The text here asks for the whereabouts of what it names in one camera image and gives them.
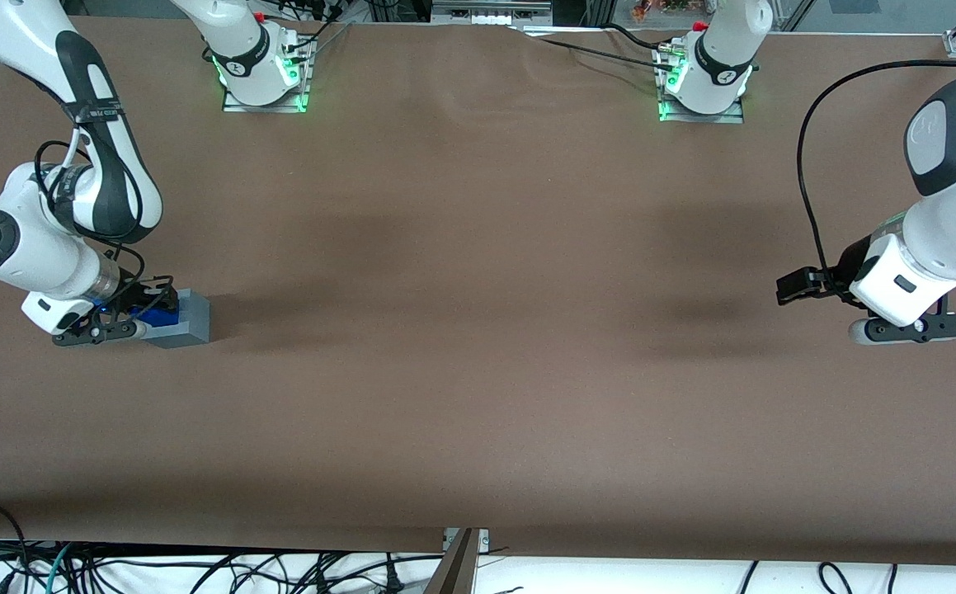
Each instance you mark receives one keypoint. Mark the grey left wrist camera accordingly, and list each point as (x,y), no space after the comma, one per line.
(898,330)

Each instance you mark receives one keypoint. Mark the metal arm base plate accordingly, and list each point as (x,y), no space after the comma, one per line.
(267,106)
(704,118)

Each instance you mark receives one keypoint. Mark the aluminium profile beam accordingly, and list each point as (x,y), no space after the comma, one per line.
(457,569)

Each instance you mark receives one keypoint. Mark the brown table cover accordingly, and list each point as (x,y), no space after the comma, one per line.
(478,247)

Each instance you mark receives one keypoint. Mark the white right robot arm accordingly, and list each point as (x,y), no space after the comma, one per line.
(32,256)

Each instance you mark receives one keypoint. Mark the grey background device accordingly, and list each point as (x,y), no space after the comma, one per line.
(490,11)

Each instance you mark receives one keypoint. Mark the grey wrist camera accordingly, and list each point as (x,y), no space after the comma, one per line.
(98,333)
(898,330)

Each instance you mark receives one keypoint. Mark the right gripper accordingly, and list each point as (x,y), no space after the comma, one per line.
(138,294)

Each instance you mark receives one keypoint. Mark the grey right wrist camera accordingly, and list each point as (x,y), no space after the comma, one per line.
(98,333)

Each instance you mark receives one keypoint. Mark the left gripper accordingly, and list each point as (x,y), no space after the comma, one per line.
(851,263)

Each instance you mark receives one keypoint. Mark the gray square base block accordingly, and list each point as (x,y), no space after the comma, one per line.
(193,322)

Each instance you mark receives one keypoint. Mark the blue plastic part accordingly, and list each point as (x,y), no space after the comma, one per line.
(166,318)

